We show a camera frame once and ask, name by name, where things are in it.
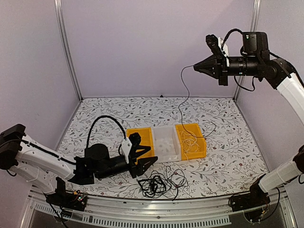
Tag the front aluminium rail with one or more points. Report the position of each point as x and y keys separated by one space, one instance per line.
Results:
x=210 y=212

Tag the yellow bin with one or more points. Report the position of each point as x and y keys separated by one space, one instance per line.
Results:
x=192 y=143
x=146 y=139

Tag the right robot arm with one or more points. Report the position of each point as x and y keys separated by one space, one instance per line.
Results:
x=257 y=61

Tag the floral table mat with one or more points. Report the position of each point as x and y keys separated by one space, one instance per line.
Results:
x=233 y=160

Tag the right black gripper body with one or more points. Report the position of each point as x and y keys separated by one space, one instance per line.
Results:
x=223 y=69

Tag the clear plastic bin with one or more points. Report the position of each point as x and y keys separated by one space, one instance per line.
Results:
x=166 y=144

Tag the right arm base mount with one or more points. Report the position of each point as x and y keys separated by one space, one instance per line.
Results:
x=254 y=198

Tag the right yellow bin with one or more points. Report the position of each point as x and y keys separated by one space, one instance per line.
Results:
x=192 y=143

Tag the aluminium frame post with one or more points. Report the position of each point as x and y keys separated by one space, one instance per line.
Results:
x=66 y=48
x=250 y=43

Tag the left aluminium frame post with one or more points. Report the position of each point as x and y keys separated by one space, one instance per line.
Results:
x=66 y=48

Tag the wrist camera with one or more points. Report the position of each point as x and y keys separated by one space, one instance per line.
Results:
x=214 y=43
x=129 y=146

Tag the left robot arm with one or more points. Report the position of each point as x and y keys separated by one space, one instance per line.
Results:
x=49 y=170

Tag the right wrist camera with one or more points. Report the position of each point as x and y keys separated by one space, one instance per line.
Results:
x=214 y=43

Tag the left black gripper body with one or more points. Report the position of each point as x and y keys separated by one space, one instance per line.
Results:
x=134 y=168

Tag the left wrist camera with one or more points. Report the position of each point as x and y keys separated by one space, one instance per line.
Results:
x=129 y=146

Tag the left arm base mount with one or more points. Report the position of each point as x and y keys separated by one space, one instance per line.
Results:
x=67 y=200

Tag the left yellow bin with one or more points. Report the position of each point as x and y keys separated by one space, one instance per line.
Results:
x=146 y=139

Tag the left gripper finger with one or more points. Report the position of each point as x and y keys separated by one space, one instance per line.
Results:
x=140 y=150
x=144 y=163

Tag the right aluminium frame post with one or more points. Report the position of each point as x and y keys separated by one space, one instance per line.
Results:
x=250 y=43

